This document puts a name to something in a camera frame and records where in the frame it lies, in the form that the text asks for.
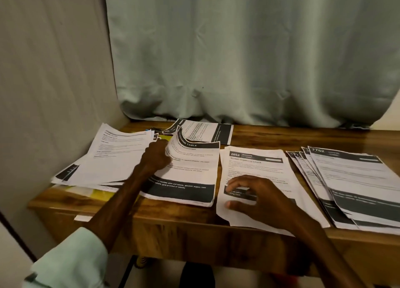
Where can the yellow patterned folder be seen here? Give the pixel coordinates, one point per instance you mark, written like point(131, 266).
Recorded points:
point(94, 193)

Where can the person's left forearm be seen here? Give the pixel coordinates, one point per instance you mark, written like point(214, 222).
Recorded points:
point(94, 234)

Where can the person's left hand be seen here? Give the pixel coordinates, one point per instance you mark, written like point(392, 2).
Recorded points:
point(155, 156)

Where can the person's right hand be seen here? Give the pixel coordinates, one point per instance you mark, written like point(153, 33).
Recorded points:
point(265, 202)

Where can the person's right forearm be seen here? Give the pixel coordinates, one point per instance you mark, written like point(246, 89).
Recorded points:
point(331, 253)

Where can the person's left leg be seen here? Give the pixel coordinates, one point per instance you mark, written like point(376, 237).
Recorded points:
point(197, 277)

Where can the Wipe Wall Tiles paper stack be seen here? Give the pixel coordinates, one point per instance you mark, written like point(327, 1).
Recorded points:
point(362, 185)

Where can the white paper tag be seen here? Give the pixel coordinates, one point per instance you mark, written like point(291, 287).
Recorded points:
point(82, 218)

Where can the pale green curtain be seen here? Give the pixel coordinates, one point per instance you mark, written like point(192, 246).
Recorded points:
point(250, 47)

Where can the single sheet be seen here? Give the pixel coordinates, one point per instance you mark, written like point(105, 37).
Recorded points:
point(203, 131)

